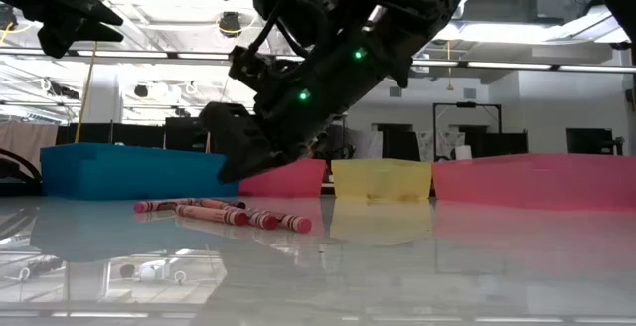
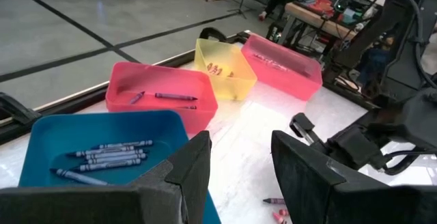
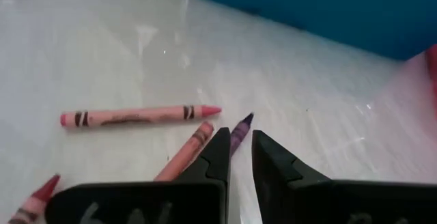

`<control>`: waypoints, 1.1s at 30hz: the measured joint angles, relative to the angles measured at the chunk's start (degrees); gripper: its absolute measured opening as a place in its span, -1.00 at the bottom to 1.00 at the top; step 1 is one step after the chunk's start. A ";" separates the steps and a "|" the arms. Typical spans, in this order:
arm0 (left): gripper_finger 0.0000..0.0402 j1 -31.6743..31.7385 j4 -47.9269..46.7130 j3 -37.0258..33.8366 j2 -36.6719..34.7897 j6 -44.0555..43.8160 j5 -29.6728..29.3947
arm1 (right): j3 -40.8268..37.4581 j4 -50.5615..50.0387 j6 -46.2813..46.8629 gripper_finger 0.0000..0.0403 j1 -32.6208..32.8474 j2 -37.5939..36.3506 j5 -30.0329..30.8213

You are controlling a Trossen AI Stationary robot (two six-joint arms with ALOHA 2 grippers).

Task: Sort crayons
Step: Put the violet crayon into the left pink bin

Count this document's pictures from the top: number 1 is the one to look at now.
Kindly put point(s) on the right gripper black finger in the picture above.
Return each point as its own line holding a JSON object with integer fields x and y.
{"x": 238, "y": 142}

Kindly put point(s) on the red crayon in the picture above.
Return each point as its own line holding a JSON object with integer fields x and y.
{"x": 298, "y": 224}
{"x": 218, "y": 202}
{"x": 213, "y": 214}
{"x": 159, "y": 205}
{"x": 266, "y": 220}

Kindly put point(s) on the black office chair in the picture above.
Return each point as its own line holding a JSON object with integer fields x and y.
{"x": 338, "y": 142}

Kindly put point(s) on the red plastic bin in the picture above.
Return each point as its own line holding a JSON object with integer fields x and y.
{"x": 298, "y": 182}

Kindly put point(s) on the blue plastic bin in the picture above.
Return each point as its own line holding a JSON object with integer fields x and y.
{"x": 139, "y": 172}

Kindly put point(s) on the yellow plastic bin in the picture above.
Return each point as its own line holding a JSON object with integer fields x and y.
{"x": 380, "y": 179}

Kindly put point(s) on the black monitor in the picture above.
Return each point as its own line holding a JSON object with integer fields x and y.
{"x": 397, "y": 142}
{"x": 591, "y": 141}
{"x": 502, "y": 144}

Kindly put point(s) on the pink hanging cloth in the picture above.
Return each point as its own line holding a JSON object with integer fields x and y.
{"x": 25, "y": 142}

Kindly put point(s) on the white paper roll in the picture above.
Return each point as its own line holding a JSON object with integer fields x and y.
{"x": 463, "y": 152}

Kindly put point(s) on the pink plastic bin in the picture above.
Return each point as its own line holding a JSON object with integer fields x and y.
{"x": 536, "y": 182}

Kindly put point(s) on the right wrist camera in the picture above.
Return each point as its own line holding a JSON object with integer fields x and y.
{"x": 253, "y": 70}

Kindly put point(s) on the black ceiling camera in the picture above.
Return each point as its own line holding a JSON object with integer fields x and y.
{"x": 229, "y": 23}

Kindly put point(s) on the black rack frame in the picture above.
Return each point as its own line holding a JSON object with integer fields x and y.
{"x": 467, "y": 104}

